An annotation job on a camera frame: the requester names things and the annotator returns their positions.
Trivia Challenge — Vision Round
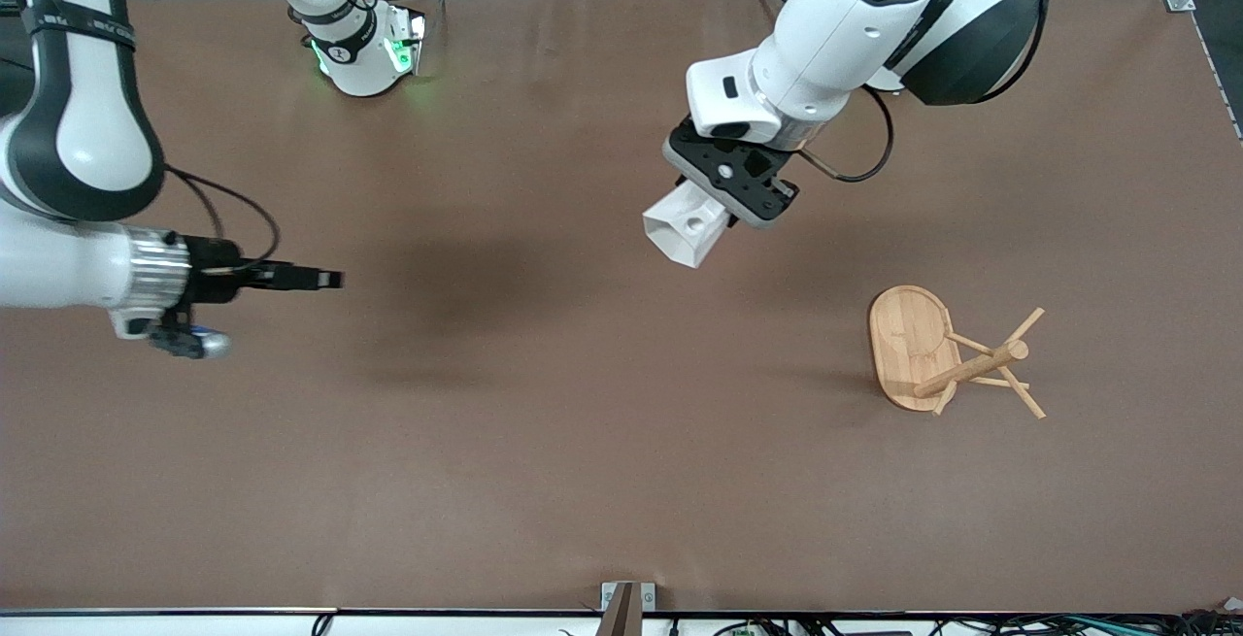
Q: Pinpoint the white faceted geometric cup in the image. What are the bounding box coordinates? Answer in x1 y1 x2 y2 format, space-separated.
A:
642 180 731 269

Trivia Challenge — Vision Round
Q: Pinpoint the wooden cup rack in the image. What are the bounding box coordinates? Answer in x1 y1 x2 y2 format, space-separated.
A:
868 285 1048 420

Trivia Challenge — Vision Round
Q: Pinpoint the brown table cover sheet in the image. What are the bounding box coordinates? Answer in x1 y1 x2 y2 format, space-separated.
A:
0 0 1243 615

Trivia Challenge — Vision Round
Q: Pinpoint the grey metal mounting bracket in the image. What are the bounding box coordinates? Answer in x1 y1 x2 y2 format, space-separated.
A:
600 582 656 613

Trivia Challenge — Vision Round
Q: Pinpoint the dark camera mount post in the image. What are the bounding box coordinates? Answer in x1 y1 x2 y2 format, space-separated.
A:
595 586 644 636

